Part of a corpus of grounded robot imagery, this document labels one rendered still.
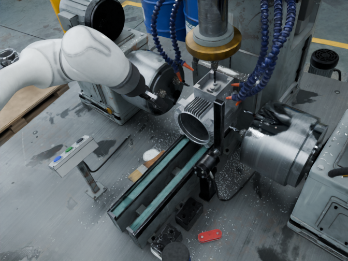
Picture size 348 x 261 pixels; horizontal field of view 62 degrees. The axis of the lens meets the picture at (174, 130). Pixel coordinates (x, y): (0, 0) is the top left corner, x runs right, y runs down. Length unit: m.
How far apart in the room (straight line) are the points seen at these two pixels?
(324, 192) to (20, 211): 1.13
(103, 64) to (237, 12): 0.62
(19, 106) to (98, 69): 2.38
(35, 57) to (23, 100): 2.33
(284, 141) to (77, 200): 0.85
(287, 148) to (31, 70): 0.72
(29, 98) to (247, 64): 2.29
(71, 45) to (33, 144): 1.00
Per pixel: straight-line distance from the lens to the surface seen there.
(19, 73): 0.73
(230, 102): 1.12
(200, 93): 1.09
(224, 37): 0.94
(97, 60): 0.67
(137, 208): 1.15
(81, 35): 0.67
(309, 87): 1.67
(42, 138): 1.61
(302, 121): 0.97
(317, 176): 0.88
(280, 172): 0.96
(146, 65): 1.20
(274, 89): 1.23
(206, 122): 1.03
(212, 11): 0.90
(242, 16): 1.15
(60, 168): 1.07
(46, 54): 0.77
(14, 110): 3.03
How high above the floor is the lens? 1.85
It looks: 48 degrees down
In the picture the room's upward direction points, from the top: 9 degrees counter-clockwise
